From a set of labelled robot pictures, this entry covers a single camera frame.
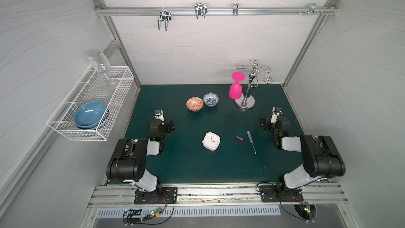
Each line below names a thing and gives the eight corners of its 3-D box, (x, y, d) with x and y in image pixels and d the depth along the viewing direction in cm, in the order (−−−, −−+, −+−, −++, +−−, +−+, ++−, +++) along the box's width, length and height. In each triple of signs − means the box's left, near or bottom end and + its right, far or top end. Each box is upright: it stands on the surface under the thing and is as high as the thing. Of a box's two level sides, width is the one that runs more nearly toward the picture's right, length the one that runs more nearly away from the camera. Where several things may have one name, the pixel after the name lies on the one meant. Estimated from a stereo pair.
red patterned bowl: (183, 109, 109) (182, 104, 105) (192, 99, 115) (191, 94, 111) (197, 116, 106) (197, 111, 101) (205, 105, 112) (205, 100, 107)
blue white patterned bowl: (202, 107, 111) (202, 102, 107) (203, 96, 117) (202, 92, 113) (218, 107, 111) (219, 102, 107) (218, 96, 117) (218, 92, 113)
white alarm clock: (200, 146, 91) (200, 143, 88) (206, 133, 97) (207, 130, 94) (216, 153, 89) (217, 150, 86) (221, 139, 94) (222, 136, 91)
